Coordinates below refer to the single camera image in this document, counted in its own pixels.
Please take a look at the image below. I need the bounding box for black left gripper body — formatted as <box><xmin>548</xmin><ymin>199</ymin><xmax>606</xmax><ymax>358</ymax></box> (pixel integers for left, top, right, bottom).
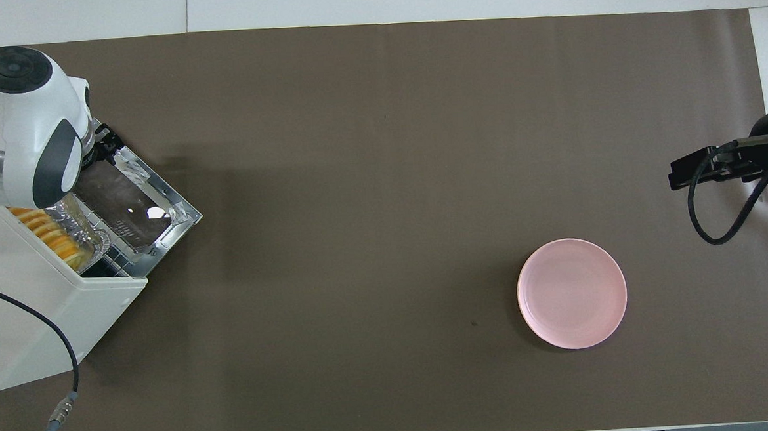
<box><xmin>80</xmin><ymin>122</ymin><xmax>126</xmax><ymax>169</ymax></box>

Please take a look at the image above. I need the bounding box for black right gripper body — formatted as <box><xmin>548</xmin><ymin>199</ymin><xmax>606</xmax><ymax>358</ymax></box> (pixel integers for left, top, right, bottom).
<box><xmin>709</xmin><ymin>140</ymin><xmax>767</xmax><ymax>186</ymax></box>

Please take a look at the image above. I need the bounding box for aluminium foil tray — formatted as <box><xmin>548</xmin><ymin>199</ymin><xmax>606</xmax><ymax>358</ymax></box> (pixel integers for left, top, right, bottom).
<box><xmin>9</xmin><ymin>190</ymin><xmax>113</xmax><ymax>275</ymax></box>

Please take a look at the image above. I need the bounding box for sliced golden bread loaf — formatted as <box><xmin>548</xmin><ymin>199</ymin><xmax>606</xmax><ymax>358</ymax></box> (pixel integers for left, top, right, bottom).
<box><xmin>11</xmin><ymin>203</ymin><xmax>95</xmax><ymax>274</ymax></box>

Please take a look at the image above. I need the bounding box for white toaster oven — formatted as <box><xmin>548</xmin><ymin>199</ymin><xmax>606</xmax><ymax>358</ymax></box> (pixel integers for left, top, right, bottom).
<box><xmin>0</xmin><ymin>195</ymin><xmax>154</xmax><ymax>392</ymax></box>

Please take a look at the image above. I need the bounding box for pink round plate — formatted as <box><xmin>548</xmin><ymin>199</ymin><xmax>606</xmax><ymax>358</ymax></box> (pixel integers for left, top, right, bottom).
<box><xmin>514</xmin><ymin>235</ymin><xmax>630</xmax><ymax>353</ymax></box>

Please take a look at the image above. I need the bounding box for brown table mat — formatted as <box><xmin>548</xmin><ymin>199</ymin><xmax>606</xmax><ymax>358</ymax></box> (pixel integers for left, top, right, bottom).
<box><xmin>0</xmin><ymin>2</ymin><xmax>768</xmax><ymax>431</ymax></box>

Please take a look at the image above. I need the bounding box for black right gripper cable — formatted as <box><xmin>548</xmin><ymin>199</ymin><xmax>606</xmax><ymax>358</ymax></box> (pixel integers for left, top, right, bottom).
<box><xmin>684</xmin><ymin>136</ymin><xmax>768</xmax><ymax>247</ymax></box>

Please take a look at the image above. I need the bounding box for glass oven door metal frame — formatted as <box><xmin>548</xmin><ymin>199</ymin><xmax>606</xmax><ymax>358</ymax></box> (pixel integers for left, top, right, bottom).
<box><xmin>67</xmin><ymin>117</ymin><xmax>205</xmax><ymax>281</ymax></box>

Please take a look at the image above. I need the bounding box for silver oven wire rack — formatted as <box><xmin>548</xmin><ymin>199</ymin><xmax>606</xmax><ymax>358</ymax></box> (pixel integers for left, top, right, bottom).
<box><xmin>75</xmin><ymin>212</ymin><xmax>148</xmax><ymax>281</ymax></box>

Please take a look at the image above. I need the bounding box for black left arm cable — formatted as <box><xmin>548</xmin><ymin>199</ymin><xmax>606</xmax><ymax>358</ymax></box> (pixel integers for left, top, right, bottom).
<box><xmin>0</xmin><ymin>274</ymin><xmax>84</xmax><ymax>431</ymax></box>

